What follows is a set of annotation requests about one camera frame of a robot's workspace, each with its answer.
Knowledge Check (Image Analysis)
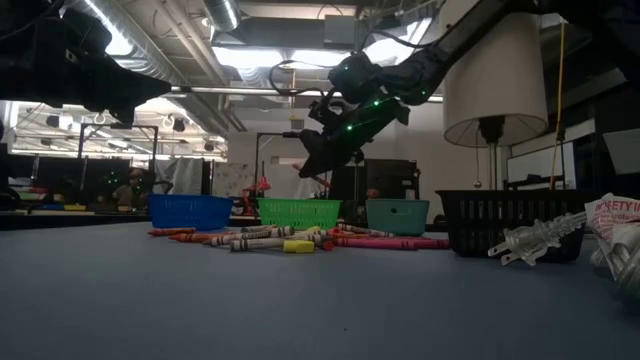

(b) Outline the yellow hanging cable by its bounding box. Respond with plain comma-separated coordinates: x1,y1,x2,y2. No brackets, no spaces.
549,22,567,191

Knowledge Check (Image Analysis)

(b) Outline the clear white lamp cord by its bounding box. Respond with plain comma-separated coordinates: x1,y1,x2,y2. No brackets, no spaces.
487,211,640,301

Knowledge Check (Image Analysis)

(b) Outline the whiteboard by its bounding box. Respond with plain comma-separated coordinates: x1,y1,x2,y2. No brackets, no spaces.
506,141,577,190

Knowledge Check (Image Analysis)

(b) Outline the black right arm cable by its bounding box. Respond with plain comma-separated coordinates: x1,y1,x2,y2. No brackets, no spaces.
269,27,441,99

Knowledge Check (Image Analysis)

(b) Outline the white lamp shade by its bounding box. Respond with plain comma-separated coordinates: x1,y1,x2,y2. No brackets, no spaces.
442,0,550,192

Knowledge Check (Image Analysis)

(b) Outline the teal plastic basket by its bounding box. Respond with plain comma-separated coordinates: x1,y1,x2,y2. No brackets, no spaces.
365,198,430,237

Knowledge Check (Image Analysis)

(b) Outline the pink crayon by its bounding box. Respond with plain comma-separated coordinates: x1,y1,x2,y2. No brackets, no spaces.
399,238,451,251
332,236,419,250

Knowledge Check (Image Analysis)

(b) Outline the black aluminium table frame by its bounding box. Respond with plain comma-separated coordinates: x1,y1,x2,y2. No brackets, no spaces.
0,212,451,234

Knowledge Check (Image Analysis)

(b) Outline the metal lamp pull chain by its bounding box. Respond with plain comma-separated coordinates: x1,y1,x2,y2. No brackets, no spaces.
473,144,484,190

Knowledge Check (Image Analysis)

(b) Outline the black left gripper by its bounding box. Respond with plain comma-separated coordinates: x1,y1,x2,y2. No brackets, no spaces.
0,47,172,124

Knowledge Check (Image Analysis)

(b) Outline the black plastic basket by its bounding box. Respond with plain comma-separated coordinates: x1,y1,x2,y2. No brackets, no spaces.
435,189,587,264

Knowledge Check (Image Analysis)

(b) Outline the black cabinet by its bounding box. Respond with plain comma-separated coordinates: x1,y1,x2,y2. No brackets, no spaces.
329,158,421,221

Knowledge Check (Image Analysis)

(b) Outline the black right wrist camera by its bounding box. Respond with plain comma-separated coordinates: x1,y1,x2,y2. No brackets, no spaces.
308,97,351,129

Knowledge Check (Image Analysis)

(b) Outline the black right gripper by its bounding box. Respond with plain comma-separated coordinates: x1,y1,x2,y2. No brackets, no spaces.
299,97,411,179

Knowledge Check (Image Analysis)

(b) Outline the white red safety tag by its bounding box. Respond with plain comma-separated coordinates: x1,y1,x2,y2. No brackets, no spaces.
584,193,640,279

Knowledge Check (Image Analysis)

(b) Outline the black metal frame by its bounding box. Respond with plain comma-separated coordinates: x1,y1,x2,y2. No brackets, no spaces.
77,123,160,201
253,131,331,201

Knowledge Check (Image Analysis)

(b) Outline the silver ceiling duct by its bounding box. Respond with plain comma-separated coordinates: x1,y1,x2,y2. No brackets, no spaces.
202,0,242,32

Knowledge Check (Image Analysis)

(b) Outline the red desk lamp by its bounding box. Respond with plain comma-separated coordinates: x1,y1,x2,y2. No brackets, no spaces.
242,175,272,216

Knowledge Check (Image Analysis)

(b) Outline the green plastic basket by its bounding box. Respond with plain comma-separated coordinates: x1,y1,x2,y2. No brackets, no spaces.
257,197,343,231

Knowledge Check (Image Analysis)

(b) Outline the blue plastic basket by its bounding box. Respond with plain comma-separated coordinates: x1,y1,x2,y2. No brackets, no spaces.
148,193,235,231

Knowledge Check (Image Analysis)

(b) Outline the person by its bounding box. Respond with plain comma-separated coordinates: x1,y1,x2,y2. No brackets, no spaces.
112,168,151,210

